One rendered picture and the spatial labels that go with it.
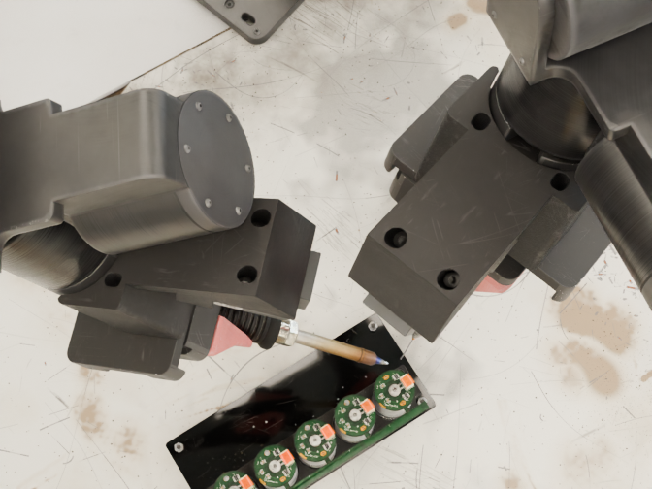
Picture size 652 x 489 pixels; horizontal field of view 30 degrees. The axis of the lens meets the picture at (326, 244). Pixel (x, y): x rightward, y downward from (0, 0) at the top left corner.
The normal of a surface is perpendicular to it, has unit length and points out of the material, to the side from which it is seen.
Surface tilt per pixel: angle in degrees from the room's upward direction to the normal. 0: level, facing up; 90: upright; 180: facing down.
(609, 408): 0
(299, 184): 0
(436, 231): 19
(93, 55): 0
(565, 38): 90
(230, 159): 62
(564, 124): 72
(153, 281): 28
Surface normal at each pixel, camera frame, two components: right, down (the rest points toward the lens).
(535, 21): -0.92, 0.39
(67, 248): 0.58, 0.59
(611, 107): -0.07, -0.40
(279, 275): 0.86, 0.06
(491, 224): 0.21, -0.49
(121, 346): -0.47, -0.33
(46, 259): 0.42, 0.74
